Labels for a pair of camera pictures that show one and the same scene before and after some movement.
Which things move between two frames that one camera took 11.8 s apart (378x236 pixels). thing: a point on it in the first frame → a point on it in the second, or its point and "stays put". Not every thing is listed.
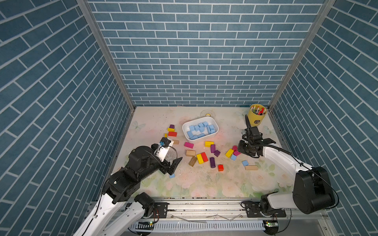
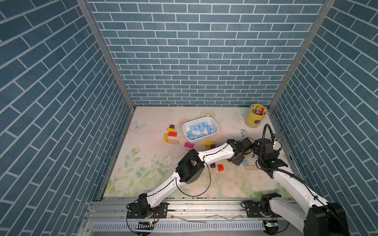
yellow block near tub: (208, 143) stays put
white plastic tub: (200, 128) stays put
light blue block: (210, 129) stays put
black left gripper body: (154, 164) → (238, 160)
